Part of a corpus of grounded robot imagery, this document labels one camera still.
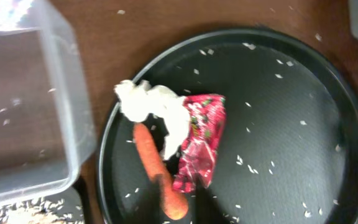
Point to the red snack wrapper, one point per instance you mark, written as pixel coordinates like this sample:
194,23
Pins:
199,150

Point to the food scraps pile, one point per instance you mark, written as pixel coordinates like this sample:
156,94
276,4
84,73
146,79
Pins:
42,211

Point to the orange carrot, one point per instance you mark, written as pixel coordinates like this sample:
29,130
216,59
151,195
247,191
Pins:
173,204

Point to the round black tray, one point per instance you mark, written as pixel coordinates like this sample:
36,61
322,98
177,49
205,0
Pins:
289,152

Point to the black rectangular tray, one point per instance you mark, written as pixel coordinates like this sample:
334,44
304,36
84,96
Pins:
74,195

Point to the white tissue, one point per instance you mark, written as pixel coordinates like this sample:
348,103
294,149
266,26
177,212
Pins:
139,101

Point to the clear plastic bin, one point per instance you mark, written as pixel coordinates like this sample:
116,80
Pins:
46,123

